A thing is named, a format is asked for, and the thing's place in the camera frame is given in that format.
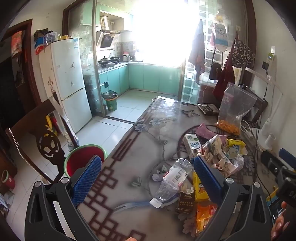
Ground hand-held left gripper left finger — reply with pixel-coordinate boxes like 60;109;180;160
24;155;103;241

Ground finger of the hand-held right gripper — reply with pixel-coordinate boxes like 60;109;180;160
261;151;282;177
279;148;296;163

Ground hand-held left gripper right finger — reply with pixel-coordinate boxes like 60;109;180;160
193;155;277;241

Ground yellow snack packet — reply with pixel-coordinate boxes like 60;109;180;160
193;171;211;202

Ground red bucket with green rim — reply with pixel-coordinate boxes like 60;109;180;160
64;144;107;179

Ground brown cigarette box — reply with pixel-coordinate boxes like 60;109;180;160
176;183;196;214

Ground clear plastic bottle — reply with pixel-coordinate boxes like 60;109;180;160
149;158;193;208

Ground orange snack wrapper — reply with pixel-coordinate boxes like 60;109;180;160
195;201;219;234

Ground pink plastic bag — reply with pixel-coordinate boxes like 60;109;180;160
195;122;228;144

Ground green trash bin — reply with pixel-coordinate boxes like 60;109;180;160
102;90;118;112

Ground person's right hand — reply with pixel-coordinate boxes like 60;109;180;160
271;201;296;241

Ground white desk lamp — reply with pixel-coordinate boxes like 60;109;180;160
245;67;285;151

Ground crumpled printed paper bag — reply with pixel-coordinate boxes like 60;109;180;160
201;134;238;174

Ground crumpled clear plastic wrap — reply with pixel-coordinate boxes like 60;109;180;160
232;155;245;172

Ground white green milk carton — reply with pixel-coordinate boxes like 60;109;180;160
183;133;201;160

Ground carved wooden chair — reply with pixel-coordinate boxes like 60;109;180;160
6;91;79;183

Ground yellow toy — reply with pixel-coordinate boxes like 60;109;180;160
45;113;58;138

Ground clear zip bag orange snacks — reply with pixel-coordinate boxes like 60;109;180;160
217;82;257;135

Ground black tray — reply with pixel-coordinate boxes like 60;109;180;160
196;103;220;116

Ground red cup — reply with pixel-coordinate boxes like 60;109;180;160
1;169;15;189

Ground dark red garment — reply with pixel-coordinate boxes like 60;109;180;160
213;32;236;101

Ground white refrigerator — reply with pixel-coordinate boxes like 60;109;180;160
38;38;93;133

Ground black handbag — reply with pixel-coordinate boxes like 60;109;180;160
209;50;223;80

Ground black white patterned bag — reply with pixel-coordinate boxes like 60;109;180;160
231;38;255;68

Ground teal kitchen cabinets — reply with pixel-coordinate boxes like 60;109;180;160
98;62;182;98

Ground hanging blue cloth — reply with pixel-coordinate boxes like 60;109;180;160
188;20;206;85

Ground range hood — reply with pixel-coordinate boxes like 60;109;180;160
96;16;121;51

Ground blue red box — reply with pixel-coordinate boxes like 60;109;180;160
35;37;50;55

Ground dark bag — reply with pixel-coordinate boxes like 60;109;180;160
33;28;53;42

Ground red hanging decoration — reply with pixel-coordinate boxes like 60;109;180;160
11;31;23;57

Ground white cable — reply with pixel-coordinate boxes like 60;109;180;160
240;119;255;138

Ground black cable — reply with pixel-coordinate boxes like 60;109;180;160
254;70;278;202

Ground blue white wall organizer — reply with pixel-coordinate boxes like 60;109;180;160
209;14;229;52

